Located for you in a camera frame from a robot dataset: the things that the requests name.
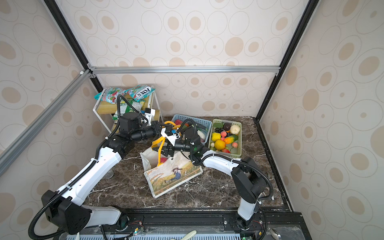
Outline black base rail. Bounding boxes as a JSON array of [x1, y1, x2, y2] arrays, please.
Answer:
[[68, 207, 311, 240]]

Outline yellow lemon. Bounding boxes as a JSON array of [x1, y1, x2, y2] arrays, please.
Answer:
[[214, 139, 226, 151]]

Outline white wire wooden shelf rack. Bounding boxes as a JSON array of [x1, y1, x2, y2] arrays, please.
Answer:
[[92, 88, 165, 133]]

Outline teal Fox's candy bag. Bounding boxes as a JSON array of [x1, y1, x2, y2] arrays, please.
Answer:
[[125, 85, 155, 102]]

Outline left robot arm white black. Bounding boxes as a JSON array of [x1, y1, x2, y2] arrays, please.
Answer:
[[28, 113, 163, 240]]

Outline horizontal aluminium frame bar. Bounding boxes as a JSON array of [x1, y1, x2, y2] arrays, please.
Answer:
[[91, 66, 280, 74]]

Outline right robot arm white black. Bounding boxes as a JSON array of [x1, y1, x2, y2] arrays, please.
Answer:
[[155, 124, 274, 230]]

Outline blue plastic vegetable basket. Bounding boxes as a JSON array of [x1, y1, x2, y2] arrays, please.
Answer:
[[172, 114, 213, 144]]

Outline clear plastic cup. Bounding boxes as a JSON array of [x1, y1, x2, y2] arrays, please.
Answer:
[[103, 169, 114, 180]]

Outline white grocery bag yellow handles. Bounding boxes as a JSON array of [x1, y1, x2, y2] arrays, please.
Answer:
[[140, 119, 203, 199]]

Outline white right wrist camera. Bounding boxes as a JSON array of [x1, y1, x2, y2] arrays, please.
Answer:
[[161, 125, 181, 147]]

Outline green plastic fruit basket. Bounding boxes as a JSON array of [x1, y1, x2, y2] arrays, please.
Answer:
[[208, 119, 242, 158]]

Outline left slanted aluminium frame bar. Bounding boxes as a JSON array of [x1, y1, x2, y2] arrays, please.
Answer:
[[1, 70, 91, 175]]

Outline red green candy bag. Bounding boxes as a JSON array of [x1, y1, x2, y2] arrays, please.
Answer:
[[94, 88, 127, 104]]

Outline green snack packet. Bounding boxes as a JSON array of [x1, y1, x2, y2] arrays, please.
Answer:
[[120, 100, 145, 114]]

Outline yellow bell pepper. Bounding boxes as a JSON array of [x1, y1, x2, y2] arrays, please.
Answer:
[[211, 132, 222, 142]]

